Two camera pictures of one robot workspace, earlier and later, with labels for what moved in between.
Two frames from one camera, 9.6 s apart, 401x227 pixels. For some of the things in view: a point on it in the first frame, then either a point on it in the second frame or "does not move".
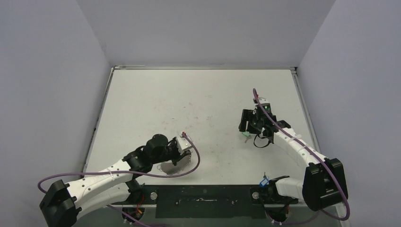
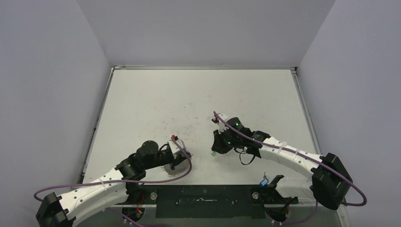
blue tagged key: x=264 y=181 does not move
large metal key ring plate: x=169 y=168 does not move
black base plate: x=207 y=201 does not move
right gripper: x=250 y=122 to x=218 y=146
